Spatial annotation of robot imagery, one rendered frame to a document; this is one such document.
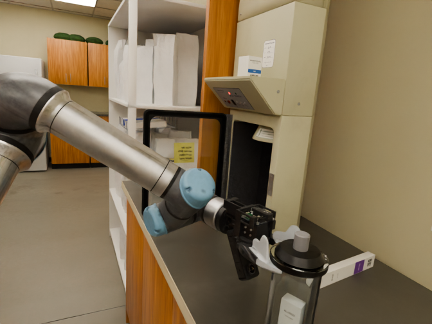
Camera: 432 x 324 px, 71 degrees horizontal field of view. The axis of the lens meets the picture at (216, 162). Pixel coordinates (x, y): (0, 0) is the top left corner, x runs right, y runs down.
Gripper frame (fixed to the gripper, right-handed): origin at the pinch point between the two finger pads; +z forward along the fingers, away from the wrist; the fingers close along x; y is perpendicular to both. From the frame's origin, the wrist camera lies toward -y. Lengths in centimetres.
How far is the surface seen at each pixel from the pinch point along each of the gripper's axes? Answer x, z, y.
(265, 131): 29, -36, 20
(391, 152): 64, -10, 16
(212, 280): 4.4, -27.9, -21.0
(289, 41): 23, -27, 46
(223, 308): -0.6, -17.5, -20.9
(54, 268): 2, -215, -117
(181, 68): 74, -156, 45
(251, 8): 29, -49, 59
